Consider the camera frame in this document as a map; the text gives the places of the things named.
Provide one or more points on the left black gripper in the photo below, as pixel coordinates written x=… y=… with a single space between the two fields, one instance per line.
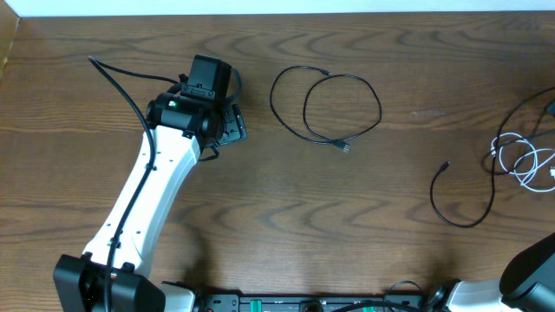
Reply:
x=236 y=126

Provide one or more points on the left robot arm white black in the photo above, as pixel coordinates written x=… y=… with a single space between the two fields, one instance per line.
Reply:
x=196 y=113

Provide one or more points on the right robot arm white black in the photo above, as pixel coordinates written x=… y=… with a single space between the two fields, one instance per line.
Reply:
x=527 y=285

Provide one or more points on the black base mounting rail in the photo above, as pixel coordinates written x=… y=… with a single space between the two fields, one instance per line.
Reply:
x=235 y=300

